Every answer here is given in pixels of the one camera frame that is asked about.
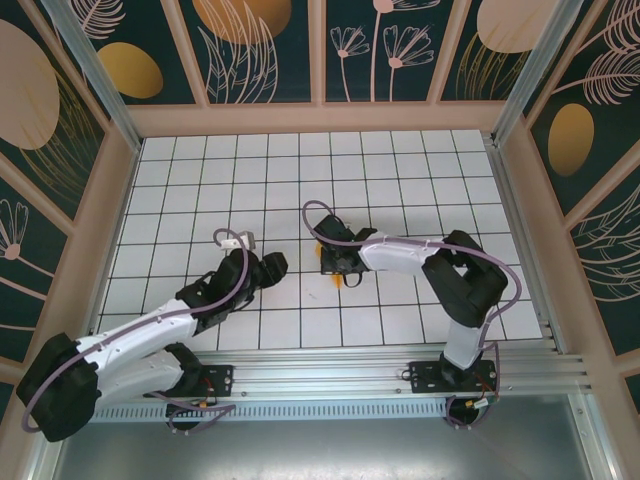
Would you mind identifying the slotted grey cable duct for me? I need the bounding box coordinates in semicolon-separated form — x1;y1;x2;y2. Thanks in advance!
69;398;451;424

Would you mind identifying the aluminium frame profile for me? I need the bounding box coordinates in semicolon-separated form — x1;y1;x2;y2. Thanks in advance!
569;392;619;480
22;403;71;480

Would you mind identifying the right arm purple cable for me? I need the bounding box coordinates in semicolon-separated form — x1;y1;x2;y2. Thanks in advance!
302;199;524;431

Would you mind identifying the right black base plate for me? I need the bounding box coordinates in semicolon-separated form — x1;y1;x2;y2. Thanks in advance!
408;359;501;394

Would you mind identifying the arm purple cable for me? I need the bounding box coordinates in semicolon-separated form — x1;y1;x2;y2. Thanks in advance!
20;228;254;435
302;199;524;431

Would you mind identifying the orange square paper sheet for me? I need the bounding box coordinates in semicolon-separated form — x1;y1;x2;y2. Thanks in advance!
313;242;347;291

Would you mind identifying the aluminium frame post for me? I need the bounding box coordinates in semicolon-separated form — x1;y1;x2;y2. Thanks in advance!
490;0;601;147
39;0;142;152

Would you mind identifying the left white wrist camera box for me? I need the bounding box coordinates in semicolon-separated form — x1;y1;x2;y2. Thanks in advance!
218;232;256;252

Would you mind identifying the aluminium side rail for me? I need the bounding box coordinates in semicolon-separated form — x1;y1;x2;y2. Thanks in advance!
482;133;569;355

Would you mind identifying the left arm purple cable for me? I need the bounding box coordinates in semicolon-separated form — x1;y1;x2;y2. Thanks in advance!
20;228;254;435

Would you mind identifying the long aluminium mounting rail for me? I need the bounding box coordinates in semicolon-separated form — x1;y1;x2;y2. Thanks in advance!
47;349;599;401

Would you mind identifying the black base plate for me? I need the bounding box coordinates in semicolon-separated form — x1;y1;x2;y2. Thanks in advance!
408;359;501;394
143;363;236;399

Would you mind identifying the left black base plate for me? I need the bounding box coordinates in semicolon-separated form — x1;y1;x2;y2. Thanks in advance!
143;363;236;399

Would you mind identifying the grey metal sheet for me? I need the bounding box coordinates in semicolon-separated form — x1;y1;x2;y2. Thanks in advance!
49;418;596;480

